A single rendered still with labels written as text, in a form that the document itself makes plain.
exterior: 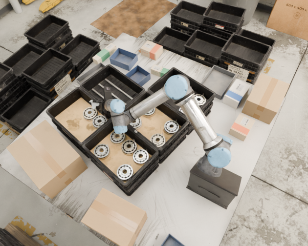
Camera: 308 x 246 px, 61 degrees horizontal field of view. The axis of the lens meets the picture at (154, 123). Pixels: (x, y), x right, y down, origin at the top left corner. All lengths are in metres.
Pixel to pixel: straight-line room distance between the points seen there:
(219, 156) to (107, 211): 0.71
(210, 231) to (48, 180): 1.02
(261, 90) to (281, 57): 1.68
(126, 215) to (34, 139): 0.79
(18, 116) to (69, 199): 1.33
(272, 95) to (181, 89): 0.94
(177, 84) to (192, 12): 2.26
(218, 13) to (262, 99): 1.55
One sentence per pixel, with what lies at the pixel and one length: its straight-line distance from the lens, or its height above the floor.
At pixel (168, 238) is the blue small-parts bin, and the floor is 0.70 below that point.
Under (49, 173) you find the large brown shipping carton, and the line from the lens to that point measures 1.73.
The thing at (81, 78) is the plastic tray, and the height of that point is 0.72.
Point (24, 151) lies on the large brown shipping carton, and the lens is 1.87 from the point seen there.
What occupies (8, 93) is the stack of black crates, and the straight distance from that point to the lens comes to 2.97.
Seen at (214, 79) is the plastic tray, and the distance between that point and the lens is 2.27.
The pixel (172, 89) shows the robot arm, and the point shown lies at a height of 1.37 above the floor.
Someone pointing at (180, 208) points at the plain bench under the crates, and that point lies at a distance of 1.73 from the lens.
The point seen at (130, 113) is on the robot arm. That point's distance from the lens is 1.56.
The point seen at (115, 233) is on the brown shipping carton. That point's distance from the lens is 1.56.
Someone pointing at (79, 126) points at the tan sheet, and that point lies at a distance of 1.91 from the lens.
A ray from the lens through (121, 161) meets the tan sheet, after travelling 1.71.
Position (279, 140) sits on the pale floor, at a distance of 2.94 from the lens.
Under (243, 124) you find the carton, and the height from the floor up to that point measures 0.78.
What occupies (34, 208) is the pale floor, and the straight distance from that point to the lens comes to 2.72.
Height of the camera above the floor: 2.38
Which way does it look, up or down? 58 degrees down
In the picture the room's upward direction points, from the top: 4 degrees counter-clockwise
